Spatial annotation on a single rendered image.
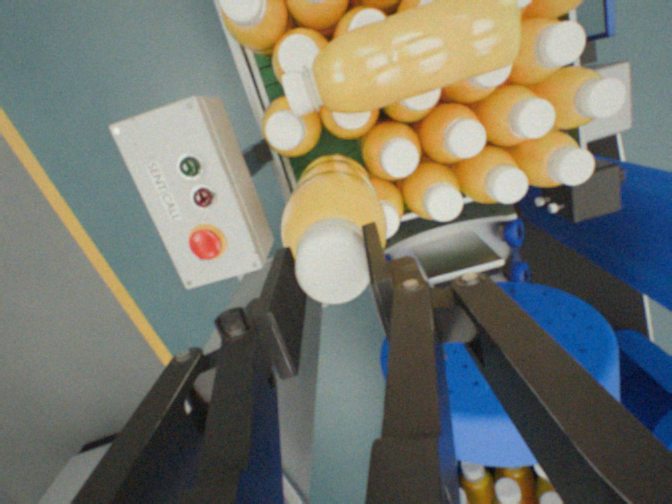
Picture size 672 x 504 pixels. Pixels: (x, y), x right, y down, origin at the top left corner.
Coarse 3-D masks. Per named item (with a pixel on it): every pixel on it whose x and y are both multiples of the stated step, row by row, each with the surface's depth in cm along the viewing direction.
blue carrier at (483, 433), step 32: (512, 288) 58; (544, 288) 56; (544, 320) 49; (576, 320) 47; (384, 352) 53; (448, 352) 49; (576, 352) 43; (608, 352) 41; (448, 384) 44; (480, 384) 43; (608, 384) 39; (480, 416) 39; (480, 448) 40; (512, 448) 39
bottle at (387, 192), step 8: (368, 176) 52; (376, 176) 52; (376, 184) 48; (384, 184) 48; (392, 184) 49; (376, 192) 46; (384, 192) 46; (392, 192) 47; (384, 200) 45; (392, 200) 46; (400, 200) 48; (400, 208) 47; (400, 216) 47
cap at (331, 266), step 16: (304, 240) 20; (320, 240) 19; (336, 240) 19; (352, 240) 19; (304, 256) 19; (320, 256) 19; (336, 256) 19; (352, 256) 19; (304, 272) 20; (320, 272) 20; (336, 272) 20; (352, 272) 20; (368, 272) 20; (304, 288) 20; (320, 288) 20; (336, 288) 20; (352, 288) 20
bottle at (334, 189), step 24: (312, 168) 31; (336, 168) 28; (360, 168) 34; (312, 192) 23; (336, 192) 23; (360, 192) 24; (288, 216) 24; (312, 216) 22; (336, 216) 22; (360, 216) 22; (384, 216) 25; (288, 240) 23; (384, 240) 24
